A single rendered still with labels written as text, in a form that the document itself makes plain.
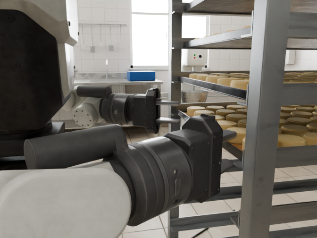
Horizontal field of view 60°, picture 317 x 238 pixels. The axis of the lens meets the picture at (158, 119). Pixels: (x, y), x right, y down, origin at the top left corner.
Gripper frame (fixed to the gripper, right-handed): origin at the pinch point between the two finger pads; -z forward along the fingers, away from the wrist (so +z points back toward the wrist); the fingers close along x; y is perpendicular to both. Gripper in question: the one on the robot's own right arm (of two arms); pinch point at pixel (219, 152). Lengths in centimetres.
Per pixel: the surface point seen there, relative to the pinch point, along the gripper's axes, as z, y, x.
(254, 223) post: 1.6, -7.4, -7.7
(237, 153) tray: -2.5, -1.5, -0.4
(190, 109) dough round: -20.1, 24.0, 0.9
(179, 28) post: -22.4, 30.9, 21.9
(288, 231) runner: -57, 10, -45
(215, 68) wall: -377, 288, -1
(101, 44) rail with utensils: -200, 383, 39
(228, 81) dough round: -11.4, 6.8, 9.7
